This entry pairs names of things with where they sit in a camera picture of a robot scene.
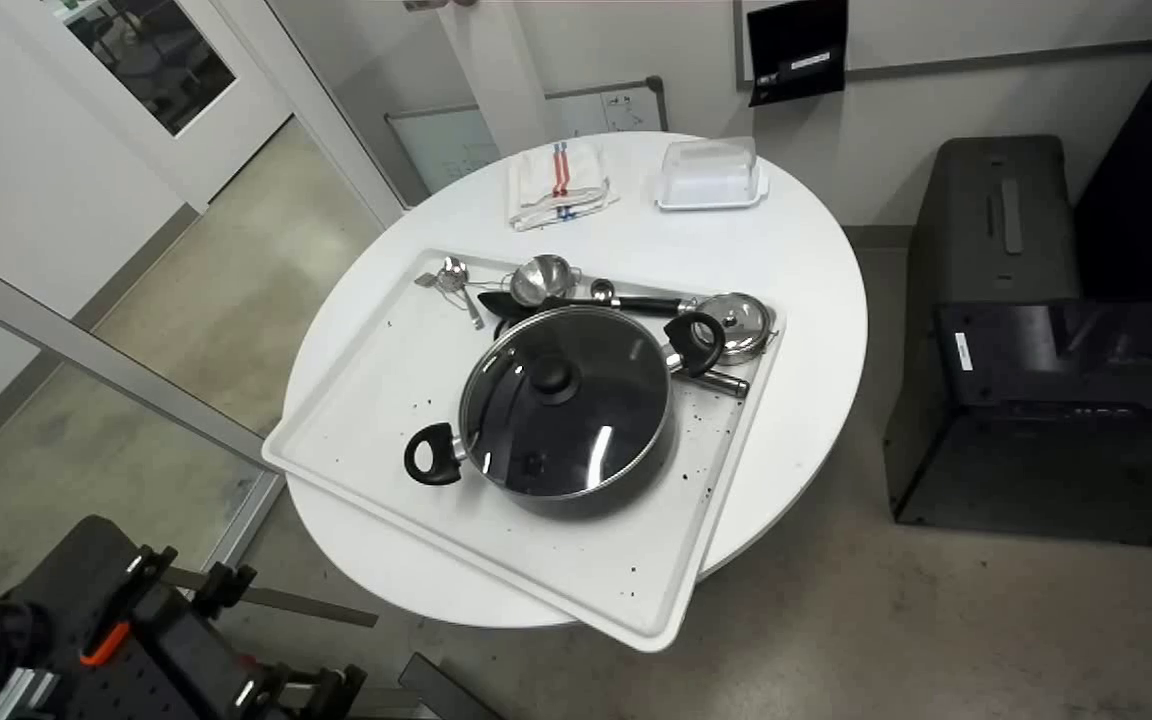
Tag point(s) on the black cooking pot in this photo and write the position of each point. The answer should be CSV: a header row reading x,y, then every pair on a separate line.
x,y
438,457

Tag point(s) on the glass pot lid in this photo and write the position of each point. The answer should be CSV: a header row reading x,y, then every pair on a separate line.
x,y
564,405

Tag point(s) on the white folded towel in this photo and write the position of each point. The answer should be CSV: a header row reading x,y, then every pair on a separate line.
x,y
555,184

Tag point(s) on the metal spoon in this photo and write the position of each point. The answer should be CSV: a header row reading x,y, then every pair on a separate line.
x,y
453,276

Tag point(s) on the steel ladle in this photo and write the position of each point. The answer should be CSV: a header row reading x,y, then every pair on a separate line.
x,y
543,282

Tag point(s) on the black cabinet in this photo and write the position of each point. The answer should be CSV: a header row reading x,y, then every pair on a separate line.
x,y
1026,396

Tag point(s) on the round white table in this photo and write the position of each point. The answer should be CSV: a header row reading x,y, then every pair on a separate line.
x,y
784,250

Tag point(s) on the steel measuring cup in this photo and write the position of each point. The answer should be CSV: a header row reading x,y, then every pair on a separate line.
x,y
740,317

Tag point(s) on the white plastic tray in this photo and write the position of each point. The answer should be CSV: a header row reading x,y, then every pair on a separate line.
x,y
475,554

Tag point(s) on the black robot base clamps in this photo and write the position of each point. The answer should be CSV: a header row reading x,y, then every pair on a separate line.
x,y
110,630

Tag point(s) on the clear plastic container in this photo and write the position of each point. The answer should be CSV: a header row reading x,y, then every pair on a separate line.
x,y
711,176

